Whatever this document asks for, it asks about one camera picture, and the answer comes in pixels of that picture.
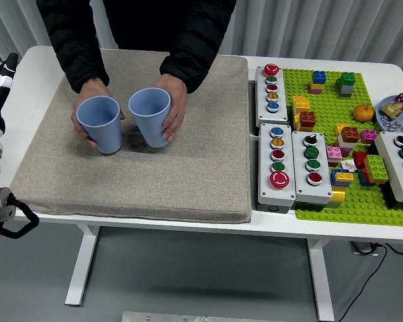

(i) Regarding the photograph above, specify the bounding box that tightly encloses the red toy brick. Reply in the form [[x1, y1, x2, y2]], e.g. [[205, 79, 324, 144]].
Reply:
[[351, 150, 369, 170]]

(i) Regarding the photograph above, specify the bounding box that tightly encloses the person's left hand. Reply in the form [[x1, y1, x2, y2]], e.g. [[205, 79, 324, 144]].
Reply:
[[154, 73, 189, 144]]

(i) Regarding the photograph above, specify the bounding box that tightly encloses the person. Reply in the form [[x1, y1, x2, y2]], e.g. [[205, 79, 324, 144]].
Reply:
[[36, 0, 238, 95]]

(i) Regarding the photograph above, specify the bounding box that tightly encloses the grey power adapter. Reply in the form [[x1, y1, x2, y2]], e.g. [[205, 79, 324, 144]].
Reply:
[[351, 241, 381, 256]]

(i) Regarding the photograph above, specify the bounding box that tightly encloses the blue ribbed cup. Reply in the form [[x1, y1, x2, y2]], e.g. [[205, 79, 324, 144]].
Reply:
[[128, 87, 173, 149], [76, 95, 124, 155]]

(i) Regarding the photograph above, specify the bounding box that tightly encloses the grey-brown mat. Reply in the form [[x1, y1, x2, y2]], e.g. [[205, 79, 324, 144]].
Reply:
[[9, 48, 252, 225]]

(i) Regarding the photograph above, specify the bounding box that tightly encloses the orange fruit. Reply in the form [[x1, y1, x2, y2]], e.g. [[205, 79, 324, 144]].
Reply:
[[353, 103, 375, 122]]

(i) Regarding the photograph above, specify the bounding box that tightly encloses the brass valve red handwheel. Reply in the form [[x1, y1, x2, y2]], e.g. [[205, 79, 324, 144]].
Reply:
[[379, 93, 403, 121]]

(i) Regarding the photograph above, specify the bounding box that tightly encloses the four-button control box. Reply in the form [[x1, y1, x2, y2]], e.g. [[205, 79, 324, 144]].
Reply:
[[374, 131, 403, 211], [291, 130, 333, 211]]

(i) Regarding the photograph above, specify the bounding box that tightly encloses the white toy brick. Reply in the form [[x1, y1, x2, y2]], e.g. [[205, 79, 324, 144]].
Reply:
[[337, 136, 357, 151]]

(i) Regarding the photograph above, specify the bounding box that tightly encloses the large green toy brick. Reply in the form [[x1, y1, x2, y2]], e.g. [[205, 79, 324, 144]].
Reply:
[[363, 154, 390, 185]]

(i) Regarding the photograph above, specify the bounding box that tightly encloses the large five-button control box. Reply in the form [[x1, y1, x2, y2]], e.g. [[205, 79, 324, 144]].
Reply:
[[257, 122, 297, 213]]

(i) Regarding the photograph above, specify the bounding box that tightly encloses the brown toy brick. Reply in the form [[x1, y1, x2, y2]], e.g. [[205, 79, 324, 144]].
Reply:
[[341, 126, 361, 144], [298, 110, 318, 131]]

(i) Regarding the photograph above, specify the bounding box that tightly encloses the grey toy brick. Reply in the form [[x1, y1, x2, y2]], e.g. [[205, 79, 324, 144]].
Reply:
[[335, 78, 353, 99]]

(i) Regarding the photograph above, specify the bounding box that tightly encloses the person's right hand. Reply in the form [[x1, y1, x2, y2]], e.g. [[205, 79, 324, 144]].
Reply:
[[70, 77, 126, 149]]

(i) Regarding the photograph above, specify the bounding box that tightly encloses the small five-button control box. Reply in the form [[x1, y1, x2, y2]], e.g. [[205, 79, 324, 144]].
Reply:
[[254, 64, 289, 127]]

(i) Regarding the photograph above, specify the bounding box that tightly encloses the white curtain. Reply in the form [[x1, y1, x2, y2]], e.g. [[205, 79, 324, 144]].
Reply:
[[0, 0, 403, 73]]

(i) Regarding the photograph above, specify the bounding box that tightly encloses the magenta toy brick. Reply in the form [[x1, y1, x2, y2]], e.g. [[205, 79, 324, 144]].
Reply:
[[359, 129, 377, 145]]

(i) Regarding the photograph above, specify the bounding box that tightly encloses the white table leg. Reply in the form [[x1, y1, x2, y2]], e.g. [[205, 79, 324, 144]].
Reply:
[[305, 238, 336, 321], [64, 224, 101, 307]]

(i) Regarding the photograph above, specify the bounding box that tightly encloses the green toy brick baseplate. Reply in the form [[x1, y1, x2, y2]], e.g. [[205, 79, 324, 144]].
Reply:
[[281, 68, 403, 227]]

